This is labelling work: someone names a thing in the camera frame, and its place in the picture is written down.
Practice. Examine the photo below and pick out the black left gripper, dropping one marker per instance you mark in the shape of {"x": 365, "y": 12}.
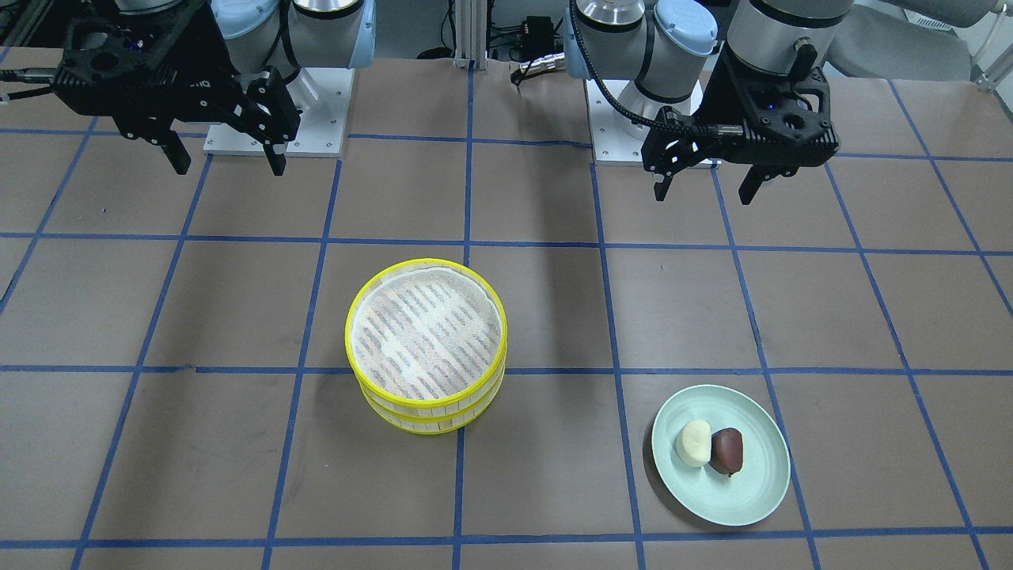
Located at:
{"x": 729, "y": 100}

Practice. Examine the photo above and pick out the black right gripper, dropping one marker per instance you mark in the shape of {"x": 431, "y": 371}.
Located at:
{"x": 192, "y": 74}

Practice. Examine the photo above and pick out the white steamed bun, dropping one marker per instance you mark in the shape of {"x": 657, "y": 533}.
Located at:
{"x": 693, "y": 443}

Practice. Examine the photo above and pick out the brown steamed bun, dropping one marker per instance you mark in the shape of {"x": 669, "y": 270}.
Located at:
{"x": 727, "y": 451}

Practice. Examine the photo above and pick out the yellow steamer layer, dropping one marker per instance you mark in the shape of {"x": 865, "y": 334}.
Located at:
{"x": 426, "y": 333}
{"x": 438, "y": 420}

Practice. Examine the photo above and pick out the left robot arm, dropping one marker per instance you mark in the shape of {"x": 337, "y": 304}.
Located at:
{"x": 669, "y": 49}

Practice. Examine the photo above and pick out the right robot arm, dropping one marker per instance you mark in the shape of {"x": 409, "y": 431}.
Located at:
{"x": 287, "y": 35}

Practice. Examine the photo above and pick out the light green plate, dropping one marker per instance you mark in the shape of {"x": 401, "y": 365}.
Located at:
{"x": 746, "y": 497}

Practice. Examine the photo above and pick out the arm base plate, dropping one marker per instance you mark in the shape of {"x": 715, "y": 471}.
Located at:
{"x": 323, "y": 96}
{"x": 616, "y": 140}

